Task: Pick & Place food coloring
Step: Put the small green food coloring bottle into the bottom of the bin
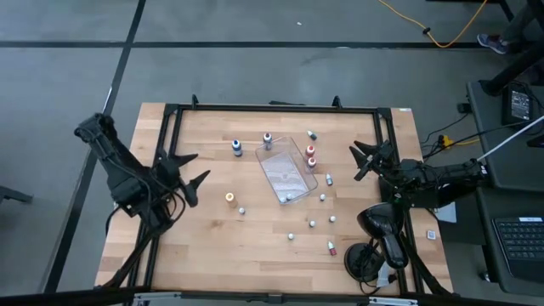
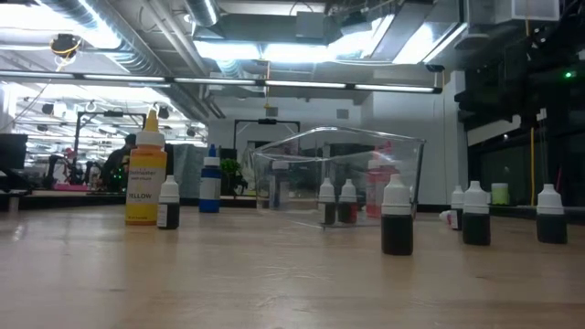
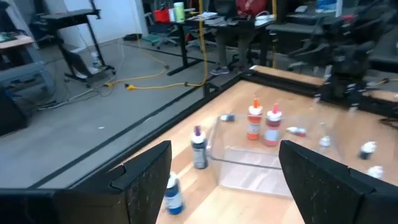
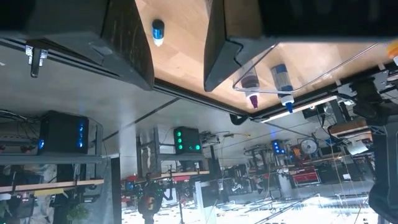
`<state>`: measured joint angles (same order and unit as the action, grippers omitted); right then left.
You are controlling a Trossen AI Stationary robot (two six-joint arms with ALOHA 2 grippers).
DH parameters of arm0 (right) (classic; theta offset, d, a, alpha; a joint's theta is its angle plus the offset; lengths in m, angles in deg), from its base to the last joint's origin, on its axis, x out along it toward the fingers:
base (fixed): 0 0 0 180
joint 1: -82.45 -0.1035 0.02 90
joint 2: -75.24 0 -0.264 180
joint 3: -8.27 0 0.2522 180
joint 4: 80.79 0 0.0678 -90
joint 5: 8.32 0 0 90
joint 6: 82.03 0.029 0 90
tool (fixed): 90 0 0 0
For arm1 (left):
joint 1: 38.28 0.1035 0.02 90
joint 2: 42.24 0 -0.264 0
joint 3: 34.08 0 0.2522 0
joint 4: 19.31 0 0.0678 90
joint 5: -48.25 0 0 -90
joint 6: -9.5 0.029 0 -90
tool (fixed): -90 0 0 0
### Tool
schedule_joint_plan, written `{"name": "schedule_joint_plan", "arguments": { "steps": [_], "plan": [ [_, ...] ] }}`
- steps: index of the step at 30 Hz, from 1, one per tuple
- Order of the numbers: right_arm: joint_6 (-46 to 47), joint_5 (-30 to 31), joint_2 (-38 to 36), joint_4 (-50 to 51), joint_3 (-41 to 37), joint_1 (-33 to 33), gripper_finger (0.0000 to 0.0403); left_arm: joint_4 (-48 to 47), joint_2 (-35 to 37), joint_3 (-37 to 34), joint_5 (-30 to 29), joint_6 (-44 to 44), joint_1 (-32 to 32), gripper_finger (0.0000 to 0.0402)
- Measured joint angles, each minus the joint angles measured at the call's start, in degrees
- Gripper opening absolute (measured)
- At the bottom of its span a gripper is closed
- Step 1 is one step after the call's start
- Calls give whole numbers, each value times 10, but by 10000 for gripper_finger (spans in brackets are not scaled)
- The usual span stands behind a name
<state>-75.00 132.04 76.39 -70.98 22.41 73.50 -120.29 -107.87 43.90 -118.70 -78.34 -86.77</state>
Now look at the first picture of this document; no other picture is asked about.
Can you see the black power adapter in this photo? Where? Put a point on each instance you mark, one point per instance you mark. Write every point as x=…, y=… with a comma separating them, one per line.
x=519, y=104

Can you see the person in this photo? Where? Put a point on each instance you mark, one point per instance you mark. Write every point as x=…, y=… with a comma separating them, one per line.
x=493, y=42

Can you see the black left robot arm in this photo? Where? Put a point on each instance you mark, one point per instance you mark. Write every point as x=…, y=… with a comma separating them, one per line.
x=123, y=178

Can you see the black aluminium table frame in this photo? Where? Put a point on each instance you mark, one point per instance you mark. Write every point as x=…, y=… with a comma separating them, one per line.
x=255, y=108

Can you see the black laptop keyboard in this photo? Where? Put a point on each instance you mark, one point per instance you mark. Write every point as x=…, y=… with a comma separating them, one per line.
x=523, y=246

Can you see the small dark teal dye bottle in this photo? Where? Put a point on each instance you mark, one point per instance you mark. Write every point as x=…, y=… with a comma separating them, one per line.
x=312, y=135

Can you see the small white tag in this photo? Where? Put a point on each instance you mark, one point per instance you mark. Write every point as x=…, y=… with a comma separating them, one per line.
x=431, y=234

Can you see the small red dye bottle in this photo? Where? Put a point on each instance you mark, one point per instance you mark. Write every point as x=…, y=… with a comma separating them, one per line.
x=331, y=248

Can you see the grey chair leg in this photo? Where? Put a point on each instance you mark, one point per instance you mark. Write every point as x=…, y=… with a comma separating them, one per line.
x=13, y=194

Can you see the clear plastic container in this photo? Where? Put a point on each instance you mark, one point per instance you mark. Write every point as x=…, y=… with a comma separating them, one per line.
x=287, y=170

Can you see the white rod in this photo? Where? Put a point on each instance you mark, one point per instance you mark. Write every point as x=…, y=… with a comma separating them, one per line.
x=501, y=144

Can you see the large yellow food coloring bottle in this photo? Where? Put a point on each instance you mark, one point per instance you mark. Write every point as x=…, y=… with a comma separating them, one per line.
x=230, y=199

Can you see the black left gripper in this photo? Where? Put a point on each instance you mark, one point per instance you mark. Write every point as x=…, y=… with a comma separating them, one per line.
x=170, y=176

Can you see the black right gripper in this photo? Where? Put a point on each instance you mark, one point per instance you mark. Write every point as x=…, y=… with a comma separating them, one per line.
x=384, y=161

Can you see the black desk lamp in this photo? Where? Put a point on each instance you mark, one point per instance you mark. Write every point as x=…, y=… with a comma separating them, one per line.
x=382, y=225

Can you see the large blue food coloring bottle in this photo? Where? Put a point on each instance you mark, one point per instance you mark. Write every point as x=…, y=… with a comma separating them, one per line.
x=236, y=148

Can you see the yellow power connector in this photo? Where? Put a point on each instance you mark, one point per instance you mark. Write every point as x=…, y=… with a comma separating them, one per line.
x=446, y=141

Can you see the black crossbar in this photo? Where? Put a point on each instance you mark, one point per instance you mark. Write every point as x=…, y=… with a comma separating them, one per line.
x=234, y=296

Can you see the black power plug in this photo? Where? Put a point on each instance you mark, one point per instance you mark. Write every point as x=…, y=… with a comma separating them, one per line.
x=463, y=107

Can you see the large purple food coloring bottle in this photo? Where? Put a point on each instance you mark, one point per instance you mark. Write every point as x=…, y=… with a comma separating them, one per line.
x=267, y=139

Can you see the dark grey side table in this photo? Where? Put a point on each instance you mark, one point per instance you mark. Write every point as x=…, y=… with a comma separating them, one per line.
x=518, y=170

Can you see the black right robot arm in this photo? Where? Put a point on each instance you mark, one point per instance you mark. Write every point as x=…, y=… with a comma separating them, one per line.
x=446, y=174

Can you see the large pink food coloring bottle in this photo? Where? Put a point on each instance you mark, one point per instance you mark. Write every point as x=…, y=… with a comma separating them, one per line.
x=311, y=162

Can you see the large red food coloring bottle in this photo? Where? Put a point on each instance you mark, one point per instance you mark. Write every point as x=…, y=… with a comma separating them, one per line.
x=309, y=151

